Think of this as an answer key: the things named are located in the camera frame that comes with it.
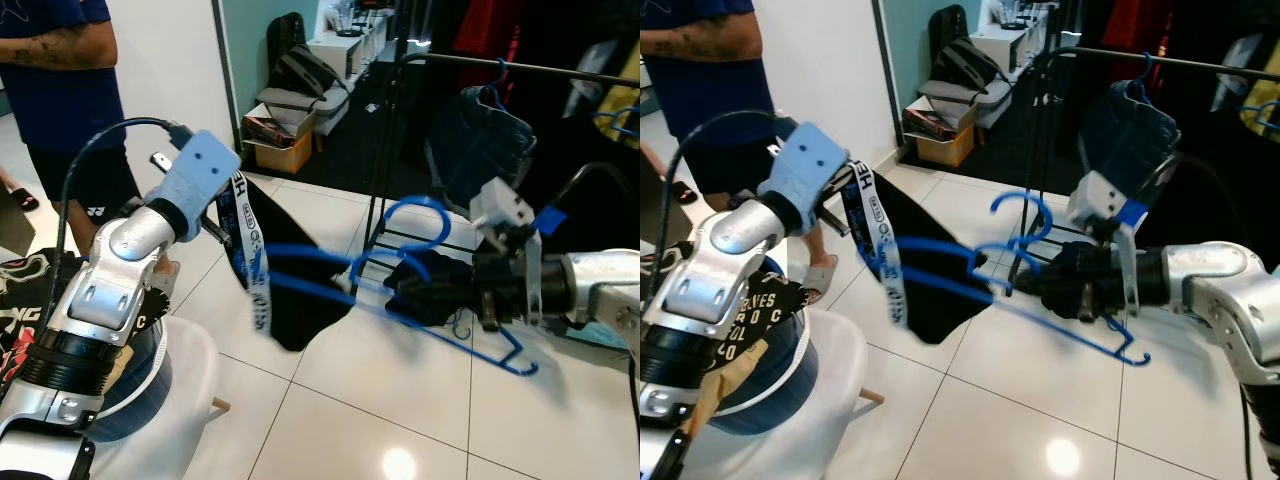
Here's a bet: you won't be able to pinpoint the person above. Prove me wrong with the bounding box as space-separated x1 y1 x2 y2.
0 0 142 217
640 0 837 307

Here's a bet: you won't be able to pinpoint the grey black striped bag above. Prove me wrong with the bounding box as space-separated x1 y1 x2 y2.
934 39 1007 97
274 44 350 102

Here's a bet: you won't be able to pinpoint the black metal clothes rack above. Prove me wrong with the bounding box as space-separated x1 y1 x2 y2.
1004 44 1280 293
361 51 641 263

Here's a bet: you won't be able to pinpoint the white plastic chair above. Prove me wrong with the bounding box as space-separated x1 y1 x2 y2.
84 313 232 480
640 303 887 480

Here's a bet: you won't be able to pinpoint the blue laundry basket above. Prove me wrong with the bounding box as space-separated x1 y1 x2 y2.
719 308 812 437
84 318 174 442

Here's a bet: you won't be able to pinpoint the black backpack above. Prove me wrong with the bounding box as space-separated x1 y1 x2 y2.
927 4 970 62
266 11 307 67

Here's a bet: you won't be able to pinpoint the yellow plaid garment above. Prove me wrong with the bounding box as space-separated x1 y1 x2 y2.
598 78 641 153
1238 68 1280 133

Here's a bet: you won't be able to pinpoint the orange cardboard box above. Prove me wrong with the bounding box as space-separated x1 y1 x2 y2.
914 124 977 169
254 130 314 174

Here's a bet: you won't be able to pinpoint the grey cushion seat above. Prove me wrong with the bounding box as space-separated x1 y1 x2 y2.
257 85 352 137
917 79 1007 127

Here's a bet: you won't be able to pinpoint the white cabinet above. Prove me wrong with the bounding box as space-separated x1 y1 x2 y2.
969 24 1047 77
307 29 387 87

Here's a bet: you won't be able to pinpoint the red hanging garment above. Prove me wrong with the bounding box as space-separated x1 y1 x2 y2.
451 0 522 62
1099 0 1172 57

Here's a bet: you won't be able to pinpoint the red black flat box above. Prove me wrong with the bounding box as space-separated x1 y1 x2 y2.
242 114 294 149
902 104 952 142

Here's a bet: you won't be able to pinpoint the black printed shirt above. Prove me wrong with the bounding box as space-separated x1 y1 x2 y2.
0 249 167 403
640 263 807 373

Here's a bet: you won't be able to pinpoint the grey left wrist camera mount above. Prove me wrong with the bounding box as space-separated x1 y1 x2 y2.
757 121 852 237
154 129 242 242

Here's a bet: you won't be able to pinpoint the blue denim shorts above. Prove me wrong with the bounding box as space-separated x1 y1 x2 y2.
427 84 537 213
1077 79 1182 198

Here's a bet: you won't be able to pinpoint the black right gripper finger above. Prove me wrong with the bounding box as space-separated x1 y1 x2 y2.
1035 240 1091 276
385 292 481 327
1015 272 1091 303
392 262 479 296

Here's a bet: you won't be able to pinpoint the beige cloth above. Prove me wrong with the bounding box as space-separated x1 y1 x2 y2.
99 343 137 403
699 338 772 443

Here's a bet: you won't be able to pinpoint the black hanging garment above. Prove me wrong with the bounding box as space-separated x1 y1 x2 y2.
515 0 641 201
1165 0 1280 191

